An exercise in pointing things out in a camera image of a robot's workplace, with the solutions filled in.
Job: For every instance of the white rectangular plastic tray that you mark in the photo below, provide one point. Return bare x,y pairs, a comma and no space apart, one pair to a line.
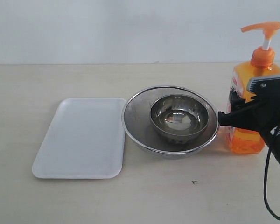
85,140

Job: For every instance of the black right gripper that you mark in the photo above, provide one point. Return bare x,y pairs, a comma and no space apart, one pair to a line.
246,116

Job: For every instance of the small stainless steel bowl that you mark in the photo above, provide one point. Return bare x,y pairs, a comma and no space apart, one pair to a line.
179,117

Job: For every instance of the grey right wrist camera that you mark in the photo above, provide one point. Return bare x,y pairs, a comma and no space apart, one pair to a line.
264,84

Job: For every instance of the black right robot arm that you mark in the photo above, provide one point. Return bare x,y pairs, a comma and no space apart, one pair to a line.
261,115

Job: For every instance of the large steel mesh basin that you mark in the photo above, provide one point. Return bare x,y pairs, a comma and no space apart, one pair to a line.
136,122

